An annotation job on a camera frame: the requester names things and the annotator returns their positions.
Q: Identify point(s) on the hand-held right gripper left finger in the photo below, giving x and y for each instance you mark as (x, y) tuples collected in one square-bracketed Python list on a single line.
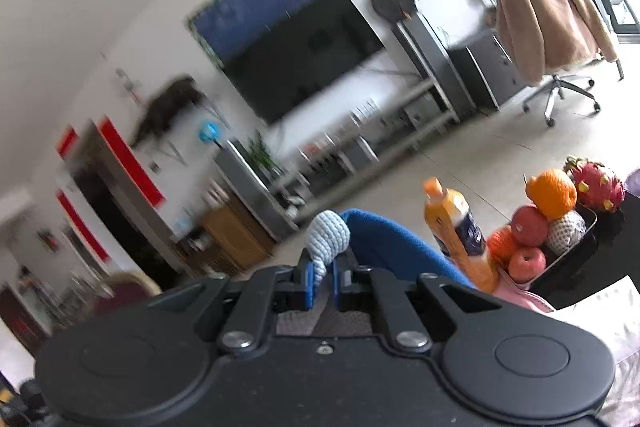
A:
[(310, 283)]

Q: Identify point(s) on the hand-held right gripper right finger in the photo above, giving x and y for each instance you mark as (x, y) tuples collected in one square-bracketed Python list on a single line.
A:
[(340, 283)]

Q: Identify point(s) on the grey knit sweater blue hem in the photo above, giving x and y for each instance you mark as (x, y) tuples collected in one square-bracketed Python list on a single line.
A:
[(330, 232)]

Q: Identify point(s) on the brown wooden cabinet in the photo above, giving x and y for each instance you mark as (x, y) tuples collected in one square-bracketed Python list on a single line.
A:
[(235, 232)]

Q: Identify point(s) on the tall grey floor speaker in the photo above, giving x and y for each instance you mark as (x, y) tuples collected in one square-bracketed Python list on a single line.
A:
[(430, 62), (255, 192)]

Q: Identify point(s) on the orange juice bottle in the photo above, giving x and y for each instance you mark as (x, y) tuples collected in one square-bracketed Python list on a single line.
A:
[(450, 217)]

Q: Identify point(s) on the metal television stand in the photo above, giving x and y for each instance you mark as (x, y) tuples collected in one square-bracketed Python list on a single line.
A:
[(360, 152)]

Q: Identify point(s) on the green potted plant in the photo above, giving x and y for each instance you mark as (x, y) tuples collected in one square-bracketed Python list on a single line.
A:
[(262, 154)]

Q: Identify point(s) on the small orange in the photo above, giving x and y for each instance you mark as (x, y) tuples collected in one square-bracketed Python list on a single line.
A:
[(500, 244)]

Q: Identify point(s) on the pink printed blanket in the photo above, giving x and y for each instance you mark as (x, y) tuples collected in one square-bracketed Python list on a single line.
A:
[(520, 299)]

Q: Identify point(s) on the small blue globe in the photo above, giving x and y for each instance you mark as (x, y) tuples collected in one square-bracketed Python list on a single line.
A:
[(208, 131)]

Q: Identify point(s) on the maroon banquet chair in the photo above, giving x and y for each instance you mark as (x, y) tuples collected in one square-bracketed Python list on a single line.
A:
[(125, 294)]

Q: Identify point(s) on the red apple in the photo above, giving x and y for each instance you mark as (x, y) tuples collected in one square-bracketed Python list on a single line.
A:
[(529, 226), (526, 264)]

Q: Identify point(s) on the long red door banner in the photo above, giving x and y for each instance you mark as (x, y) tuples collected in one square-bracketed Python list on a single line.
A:
[(130, 162), (82, 224)]

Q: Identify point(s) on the black flat television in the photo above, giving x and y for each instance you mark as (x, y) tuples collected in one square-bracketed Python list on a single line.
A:
[(305, 57)]

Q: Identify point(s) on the dark animal figurine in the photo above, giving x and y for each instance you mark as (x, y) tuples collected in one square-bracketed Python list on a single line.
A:
[(167, 107)]

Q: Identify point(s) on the large orange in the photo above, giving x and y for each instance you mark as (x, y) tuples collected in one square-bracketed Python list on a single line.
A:
[(550, 194)]

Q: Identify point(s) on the fruit in white foam net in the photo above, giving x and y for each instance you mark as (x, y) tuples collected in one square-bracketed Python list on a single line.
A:
[(566, 232)]

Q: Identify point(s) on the black fruit tray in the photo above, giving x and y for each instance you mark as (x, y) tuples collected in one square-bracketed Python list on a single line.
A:
[(575, 257)]

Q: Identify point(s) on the black box cabinet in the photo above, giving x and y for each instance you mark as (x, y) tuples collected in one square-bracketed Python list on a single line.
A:
[(485, 67)]

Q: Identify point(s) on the white cloth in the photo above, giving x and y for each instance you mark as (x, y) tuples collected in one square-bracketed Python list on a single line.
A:
[(605, 312)]

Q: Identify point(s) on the red dragon fruit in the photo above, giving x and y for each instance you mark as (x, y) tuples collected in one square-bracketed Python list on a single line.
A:
[(597, 184)]

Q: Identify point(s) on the short red door banner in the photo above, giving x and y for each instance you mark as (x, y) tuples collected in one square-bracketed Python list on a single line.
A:
[(67, 142)]

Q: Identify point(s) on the swivel office chair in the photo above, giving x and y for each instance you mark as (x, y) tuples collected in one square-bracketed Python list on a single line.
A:
[(557, 89)]

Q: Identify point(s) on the blue wall poster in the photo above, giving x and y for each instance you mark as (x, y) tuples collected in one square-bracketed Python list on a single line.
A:
[(250, 2)]

